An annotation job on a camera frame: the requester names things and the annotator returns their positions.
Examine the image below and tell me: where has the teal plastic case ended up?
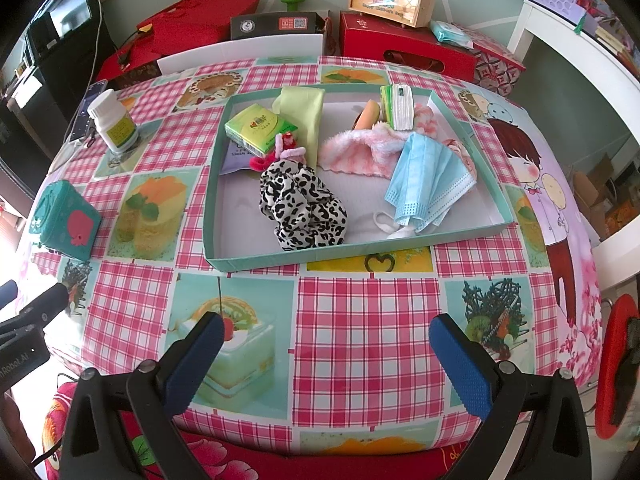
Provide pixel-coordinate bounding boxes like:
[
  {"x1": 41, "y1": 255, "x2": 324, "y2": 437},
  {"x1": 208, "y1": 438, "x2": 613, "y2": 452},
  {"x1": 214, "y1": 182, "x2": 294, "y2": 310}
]
[{"x1": 29, "y1": 180, "x2": 102, "y2": 262}]

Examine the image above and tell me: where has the leopard print cloth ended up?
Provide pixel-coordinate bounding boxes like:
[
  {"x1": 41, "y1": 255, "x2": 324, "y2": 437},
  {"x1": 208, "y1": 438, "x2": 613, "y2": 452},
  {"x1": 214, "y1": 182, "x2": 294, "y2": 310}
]
[{"x1": 258, "y1": 160, "x2": 349, "y2": 252}]

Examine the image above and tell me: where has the black box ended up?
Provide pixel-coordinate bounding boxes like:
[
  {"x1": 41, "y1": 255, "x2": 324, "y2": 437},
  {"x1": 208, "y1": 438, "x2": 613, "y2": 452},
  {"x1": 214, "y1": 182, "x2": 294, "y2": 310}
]
[{"x1": 230, "y1": 10, "x2": 330, "y2": 41}]

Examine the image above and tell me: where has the teal cardboard tray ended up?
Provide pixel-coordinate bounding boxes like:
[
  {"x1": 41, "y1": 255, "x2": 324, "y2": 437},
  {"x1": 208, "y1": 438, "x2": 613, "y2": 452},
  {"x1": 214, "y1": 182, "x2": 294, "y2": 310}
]
[{"x1": 202, "y1": 83, "x2": 515, "y2": 273}]

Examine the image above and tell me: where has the green tissue pack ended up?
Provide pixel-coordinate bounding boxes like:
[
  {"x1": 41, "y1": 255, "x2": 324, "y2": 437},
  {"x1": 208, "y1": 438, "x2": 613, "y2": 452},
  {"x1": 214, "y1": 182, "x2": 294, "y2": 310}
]
[
  {"x1": 223, "y1": 104, "x2": 299, "y2": 157},
  {"x1": 379, "y1": 84, "x2": 416, "y2": 132}
]

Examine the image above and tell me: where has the black cabinet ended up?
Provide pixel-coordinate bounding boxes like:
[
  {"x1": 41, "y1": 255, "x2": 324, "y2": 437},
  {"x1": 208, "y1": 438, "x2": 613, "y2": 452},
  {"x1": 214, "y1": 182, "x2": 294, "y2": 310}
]
[{"x1": 0, "y1": 35, "x2": 116, "y2": 201}]

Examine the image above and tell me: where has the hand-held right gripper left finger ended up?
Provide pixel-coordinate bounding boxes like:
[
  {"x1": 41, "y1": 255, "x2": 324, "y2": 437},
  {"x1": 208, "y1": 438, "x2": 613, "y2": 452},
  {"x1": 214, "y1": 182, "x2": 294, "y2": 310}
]
[{"x1": 59, "y1": 311, "x2": 226, "y2": 480}]

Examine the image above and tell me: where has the stack of books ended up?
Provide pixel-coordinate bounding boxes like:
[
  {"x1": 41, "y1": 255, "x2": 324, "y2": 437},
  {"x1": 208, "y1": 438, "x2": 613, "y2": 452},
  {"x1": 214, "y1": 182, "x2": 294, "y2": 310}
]
[{"x1": 575, "y1": 0, "x2": 640, "y2": 61}]

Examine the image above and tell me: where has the blue face mask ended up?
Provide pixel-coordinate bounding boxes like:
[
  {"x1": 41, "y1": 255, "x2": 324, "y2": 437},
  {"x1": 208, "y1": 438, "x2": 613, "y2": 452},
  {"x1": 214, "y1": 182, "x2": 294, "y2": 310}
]
[{"x1": 374, "y1": 132, "x2": 477, "y2": 241}]

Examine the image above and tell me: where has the cardboard box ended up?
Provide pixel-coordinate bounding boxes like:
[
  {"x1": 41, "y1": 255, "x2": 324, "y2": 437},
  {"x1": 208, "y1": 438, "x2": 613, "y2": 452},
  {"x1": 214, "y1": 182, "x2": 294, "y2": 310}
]
[{"x1": 572, "y1": 152, "x2": 616, "y2": 226}]

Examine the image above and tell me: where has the black monitor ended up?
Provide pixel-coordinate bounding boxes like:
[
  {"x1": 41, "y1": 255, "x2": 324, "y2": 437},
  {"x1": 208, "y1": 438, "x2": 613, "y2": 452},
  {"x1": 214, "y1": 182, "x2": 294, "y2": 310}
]
[{"x1": 27, "y1": 0, "x2": 97, "y2": 48}]

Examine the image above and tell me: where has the red pink hair clip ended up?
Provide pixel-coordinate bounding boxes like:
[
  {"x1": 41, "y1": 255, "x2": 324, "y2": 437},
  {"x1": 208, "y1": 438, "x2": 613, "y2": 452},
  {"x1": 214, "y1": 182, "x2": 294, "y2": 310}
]
[{"x1": 248, "y1": 131, "x2": 307, "y2": 171}]

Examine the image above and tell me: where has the red round stool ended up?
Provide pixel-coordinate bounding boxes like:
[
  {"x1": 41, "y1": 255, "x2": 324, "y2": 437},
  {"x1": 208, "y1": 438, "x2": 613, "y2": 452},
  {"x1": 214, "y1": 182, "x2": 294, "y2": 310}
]
[{"x1": 595, "y1": 294, "x2": 640, "y2": 438}]

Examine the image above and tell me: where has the toy burger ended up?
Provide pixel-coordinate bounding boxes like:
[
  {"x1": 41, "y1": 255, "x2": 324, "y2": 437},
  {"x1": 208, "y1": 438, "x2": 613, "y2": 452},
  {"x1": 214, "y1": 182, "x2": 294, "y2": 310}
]
[{"x1": 352, "y1": 99, "x2": 383, "y2": 132}]

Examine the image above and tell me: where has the wet wipes pack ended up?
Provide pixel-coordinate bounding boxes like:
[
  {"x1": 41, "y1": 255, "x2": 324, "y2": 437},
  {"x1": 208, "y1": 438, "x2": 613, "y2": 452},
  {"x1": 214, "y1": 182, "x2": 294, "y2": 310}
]
[{"x1": 430, "y1": 20, "x2": 473, "y2": 50}]

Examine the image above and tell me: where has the light green cloth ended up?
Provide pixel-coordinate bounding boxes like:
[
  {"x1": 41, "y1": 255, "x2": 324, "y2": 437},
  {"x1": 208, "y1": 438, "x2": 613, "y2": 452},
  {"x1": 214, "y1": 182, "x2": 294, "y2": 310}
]
[{"x1": 272, "y1": 86, "x2": 326, "y2": 168}]

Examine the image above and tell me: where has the pink patterned box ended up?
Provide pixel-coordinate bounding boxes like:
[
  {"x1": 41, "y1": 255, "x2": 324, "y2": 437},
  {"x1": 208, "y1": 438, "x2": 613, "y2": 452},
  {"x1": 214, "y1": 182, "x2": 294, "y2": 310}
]
[{"x1": 457, "y1": 25, "x2": 527, "y2": 98}]

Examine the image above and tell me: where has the white bottle with green label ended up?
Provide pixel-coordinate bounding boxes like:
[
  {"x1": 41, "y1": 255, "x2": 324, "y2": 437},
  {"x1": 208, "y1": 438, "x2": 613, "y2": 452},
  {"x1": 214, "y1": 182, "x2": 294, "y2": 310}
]
[{"x1": 87, "y1": 88, "x2": 139, "y2": 153}]

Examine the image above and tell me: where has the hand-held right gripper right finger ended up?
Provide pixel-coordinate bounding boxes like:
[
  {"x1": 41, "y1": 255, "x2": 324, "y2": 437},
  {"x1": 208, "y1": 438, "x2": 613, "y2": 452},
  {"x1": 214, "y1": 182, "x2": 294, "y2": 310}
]
[{"x1": 430, "y1": 312, "x2": 594, "y2": 480}]

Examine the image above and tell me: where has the purple packet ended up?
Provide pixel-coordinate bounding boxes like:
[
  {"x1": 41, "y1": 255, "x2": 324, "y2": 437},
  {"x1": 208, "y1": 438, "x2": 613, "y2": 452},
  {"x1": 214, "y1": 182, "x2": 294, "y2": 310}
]
[{"x1": 219, "y1": 137, "x2": 281, "y2": 176}]

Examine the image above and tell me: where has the pink white fluffy towel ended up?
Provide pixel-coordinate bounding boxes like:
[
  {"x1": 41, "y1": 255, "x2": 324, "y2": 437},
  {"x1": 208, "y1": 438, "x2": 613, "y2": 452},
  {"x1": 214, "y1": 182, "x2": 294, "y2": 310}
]
[{"x1": 320, "y1": 102, "x2": 477, "y2": 182}]

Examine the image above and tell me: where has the red box with slot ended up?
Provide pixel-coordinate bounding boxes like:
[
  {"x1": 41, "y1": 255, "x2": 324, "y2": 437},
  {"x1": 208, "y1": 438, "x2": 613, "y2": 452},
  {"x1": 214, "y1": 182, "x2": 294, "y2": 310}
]
[{"x1": 339, "y1": 10, "x2": 477, "y2": 83}]

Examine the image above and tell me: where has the white desk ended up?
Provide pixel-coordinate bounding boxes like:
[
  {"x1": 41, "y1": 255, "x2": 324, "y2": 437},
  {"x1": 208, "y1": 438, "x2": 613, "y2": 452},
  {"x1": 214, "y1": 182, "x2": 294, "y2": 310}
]
[{"x1": 507, "y1": 0, "x2": 640, "y2": 293}]

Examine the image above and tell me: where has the white foam board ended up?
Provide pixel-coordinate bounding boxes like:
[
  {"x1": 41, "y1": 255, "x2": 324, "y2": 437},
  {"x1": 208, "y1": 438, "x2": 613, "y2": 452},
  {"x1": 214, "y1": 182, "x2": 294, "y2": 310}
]
[{"x1": 156, "y1": 34, "x2": 323, "y2": 77}]

